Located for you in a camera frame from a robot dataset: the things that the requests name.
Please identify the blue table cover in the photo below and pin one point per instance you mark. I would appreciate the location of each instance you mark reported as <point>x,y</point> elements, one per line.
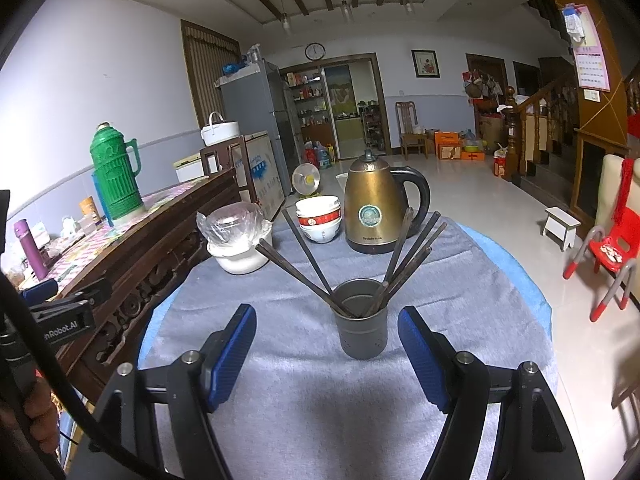
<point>510,270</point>

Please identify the wall clock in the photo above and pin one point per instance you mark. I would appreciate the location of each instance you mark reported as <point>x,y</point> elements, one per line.
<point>315,51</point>

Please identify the blue plastic bag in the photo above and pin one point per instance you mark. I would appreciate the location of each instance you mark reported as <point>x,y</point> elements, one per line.
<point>232,68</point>

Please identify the clear jar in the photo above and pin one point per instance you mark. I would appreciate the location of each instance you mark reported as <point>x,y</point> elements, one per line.
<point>254,53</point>

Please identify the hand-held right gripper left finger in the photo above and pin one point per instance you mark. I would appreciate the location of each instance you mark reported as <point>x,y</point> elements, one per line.
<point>230,355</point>

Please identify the green thermos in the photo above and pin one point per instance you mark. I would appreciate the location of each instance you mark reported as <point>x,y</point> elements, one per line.
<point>117,175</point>

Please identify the purple bottle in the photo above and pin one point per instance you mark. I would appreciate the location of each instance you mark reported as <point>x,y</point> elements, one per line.
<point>30,250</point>

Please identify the framed picture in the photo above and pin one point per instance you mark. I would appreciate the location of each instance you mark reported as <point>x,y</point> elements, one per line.
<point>425,64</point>

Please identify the pantry shelf with bottles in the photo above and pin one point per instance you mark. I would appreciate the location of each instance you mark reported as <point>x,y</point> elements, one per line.
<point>307,97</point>

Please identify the bunch of brown chopsticks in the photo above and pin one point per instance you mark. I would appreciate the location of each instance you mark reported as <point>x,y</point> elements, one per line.
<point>300,275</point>

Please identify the white chest freezer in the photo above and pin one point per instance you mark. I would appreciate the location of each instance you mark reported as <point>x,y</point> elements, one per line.
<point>260,170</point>

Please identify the dark carved wooden chair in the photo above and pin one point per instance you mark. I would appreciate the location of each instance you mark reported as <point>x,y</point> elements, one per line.
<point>243,165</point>

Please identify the metal kitchen rack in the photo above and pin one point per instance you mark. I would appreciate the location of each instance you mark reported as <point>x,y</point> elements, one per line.
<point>375,127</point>

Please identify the golden electric kettle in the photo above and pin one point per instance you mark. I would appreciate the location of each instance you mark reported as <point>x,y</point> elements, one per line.
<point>370,195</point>

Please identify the tall-backed wooden chair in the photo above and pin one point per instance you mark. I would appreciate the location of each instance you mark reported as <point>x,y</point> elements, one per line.
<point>406,120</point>

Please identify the orange and white box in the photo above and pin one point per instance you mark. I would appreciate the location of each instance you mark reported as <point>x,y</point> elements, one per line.
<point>89,215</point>

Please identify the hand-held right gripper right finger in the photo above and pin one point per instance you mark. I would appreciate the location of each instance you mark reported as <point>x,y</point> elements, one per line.
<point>422,360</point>

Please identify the grey refrigerator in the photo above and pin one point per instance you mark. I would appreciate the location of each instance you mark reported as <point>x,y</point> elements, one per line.
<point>250,105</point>

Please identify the white stool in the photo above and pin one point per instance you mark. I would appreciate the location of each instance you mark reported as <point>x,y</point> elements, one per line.
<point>560,220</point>

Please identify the wooden stair railing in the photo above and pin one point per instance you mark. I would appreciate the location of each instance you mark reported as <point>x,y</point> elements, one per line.
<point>522,130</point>

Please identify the dark wooden door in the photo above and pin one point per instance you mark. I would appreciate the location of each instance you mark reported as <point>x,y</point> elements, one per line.
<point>487,62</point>

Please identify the beige armchair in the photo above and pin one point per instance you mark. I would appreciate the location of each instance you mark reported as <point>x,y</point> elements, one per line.
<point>610,185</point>

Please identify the brown wooden door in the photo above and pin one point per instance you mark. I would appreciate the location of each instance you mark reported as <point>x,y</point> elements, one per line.
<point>207,75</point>

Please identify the flat orange box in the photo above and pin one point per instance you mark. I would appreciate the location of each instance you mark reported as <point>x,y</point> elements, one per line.
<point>473,155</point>

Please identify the checkered cloth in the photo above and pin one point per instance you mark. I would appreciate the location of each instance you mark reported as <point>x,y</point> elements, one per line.
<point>150,205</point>

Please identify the white bowl with red band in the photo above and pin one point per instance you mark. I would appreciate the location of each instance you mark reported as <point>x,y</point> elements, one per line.
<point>320,221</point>

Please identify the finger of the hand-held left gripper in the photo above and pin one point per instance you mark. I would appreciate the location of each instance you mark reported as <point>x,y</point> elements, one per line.
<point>40,291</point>
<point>85,291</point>

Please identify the carved wooden sideboard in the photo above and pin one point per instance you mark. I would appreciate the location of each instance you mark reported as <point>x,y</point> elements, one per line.
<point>150,260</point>

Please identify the person's left hand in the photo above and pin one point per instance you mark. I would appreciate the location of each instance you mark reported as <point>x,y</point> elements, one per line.
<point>44,410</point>

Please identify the hanging baskets and bags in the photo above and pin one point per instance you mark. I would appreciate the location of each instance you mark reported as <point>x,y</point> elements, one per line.
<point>482,87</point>

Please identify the grey tablecloth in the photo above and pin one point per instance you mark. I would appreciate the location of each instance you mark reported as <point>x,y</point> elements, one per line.
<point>475,285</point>

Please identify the red plastic chair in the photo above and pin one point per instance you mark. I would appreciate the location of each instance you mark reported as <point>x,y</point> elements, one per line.
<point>610,250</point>

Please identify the small white floor fan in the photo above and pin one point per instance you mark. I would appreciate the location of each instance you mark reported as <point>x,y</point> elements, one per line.
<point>306,179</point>

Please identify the grey metal chopstick holder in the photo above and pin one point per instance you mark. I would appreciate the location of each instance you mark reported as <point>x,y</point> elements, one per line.
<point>360,335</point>

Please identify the large white bowl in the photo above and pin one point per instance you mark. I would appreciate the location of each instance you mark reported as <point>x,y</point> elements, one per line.
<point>235,260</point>

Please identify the blue water jug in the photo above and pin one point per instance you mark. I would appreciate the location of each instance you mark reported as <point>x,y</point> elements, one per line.
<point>323,157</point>

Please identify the wall calendar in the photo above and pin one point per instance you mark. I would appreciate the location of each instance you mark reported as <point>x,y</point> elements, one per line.
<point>592,65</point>

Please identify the red and white carton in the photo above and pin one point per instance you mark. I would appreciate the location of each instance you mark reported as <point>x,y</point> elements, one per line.
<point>500,162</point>

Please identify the wooden doorway frame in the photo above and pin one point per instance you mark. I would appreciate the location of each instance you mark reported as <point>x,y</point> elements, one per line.
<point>383,110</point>

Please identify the orange cardboard box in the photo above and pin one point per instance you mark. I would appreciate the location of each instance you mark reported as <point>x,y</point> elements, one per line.
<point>446,145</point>

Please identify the red scarf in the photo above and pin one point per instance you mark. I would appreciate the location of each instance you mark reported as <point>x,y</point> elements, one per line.
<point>627,190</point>

